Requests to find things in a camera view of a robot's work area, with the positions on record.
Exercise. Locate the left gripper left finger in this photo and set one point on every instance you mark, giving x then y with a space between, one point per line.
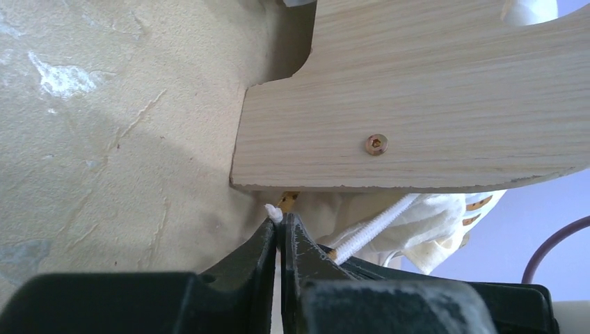
233 296

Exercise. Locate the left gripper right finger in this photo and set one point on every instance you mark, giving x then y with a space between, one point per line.
305 269

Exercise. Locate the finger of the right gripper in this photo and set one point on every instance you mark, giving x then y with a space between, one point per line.
381 300

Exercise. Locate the bear print white cushion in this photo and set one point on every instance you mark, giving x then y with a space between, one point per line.
380 228

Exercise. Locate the wooden pet bed frame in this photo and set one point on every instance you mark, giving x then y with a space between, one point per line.
422 96

